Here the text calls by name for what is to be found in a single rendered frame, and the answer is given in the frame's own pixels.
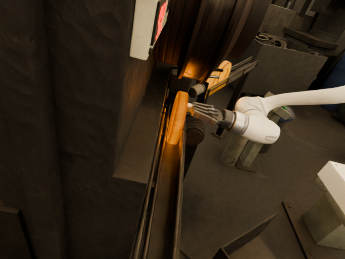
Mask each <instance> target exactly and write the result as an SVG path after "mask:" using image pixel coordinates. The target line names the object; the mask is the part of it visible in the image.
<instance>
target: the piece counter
mask: <svg viewBox="0 0 345 259"><path fill-rule="evenodd" d="M164 6H165V9H166V3H165V4H164V5H163V6H162V7H161V11H160V15H159V21H158V26H159V27H158V33H157V36H158V35H159V33H160V31H161V29H162V27H161V26H162V21H163V18H164V14H165V9H164ZM163 13H164V14H163ZM161 18H162V20H161ZM160 20H161V22H160ZM157 36H156V39H157Z"/></svg>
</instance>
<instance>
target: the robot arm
mask: <svg viewBox="0 0 345 259"><path fill-rule="evenodd" d="M338 103H345V86H341V87H335V88H329V89H320V90H310V91H300V92H291V93H286V94H279V95H274V96H270V97H266V98H262V97H259V96H257V97H242V98H240V99H239V100H238V101H237V102H236V105H235V111H233V112H232V111H230V110H227V109H224V110H223V111H219V110H217V109H214V106H213V105H207V104H202V103H198V102H193V103H192V104H190V103H188V105H187V111H188V112H190V113H191V115H192V116H193V117H195V118H198V119H200V120H202V121H204V122H206V123H209V124H210V125H212V126H215V124H218V126H219V127H221V128H224V129H226V130H227V131H228V132H231V133H234V134H237V135H240V136H242V137H244V138H245V139H248V140H250V141H253V142H258V143H264V144H272V143H274V142H275V141H276V140H277V139H278V138H279V135H280V127H279V126H278V125H277V124H275V123H274V122H273V121H271V120H269V119H268V118H267V115H268V113H269V112H270V111H271V110H272V109H275V108H277V107H280V106H287V105H321V104H338Z"/></svg>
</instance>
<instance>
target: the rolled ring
mask: <svg viewBox="0 0 345 259"><path fill-rule="evenodd" d="M187 105H188V93H186V92H183V91H178V93H177V95H176V98H175V101H174V105H173V108H172V112H171V117H170V121H169V126H168V132H167V139H166V141H167V143H170V144H177V143H178V141H179V138H180V136H181V132H182V129H183V125H184V121H185V116H186V111H187Z"/></svg>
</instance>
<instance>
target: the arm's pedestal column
mask: <svg viewBox="0 0 345 259"><path fill-rule="evenodd" d="M282 205H283V208H284V210H285V212H286V215H287V217H288V219H289V221H290V224H291V226H292V228H293V231H294V233H295V235H296V238H297V240H298V242H299V245H300V248H301V250H302V252H303V255H304V257H305V259H345V227H344V225H343V223H342V222H341V220H340V219H339V217H338V216H337V214H336V213H335V211H334V209H333V208H332V206H331V205H330V203H329V202H328V200H327V199H326V197H325V195H322V196H321V197H320V198H319V199H318V200H317V201H316V202H315V203H314V204H313V205H312V206H311V207H310V206H305V205H299V204H296V203H291V202H286V201H283V202H282Z"/></svg>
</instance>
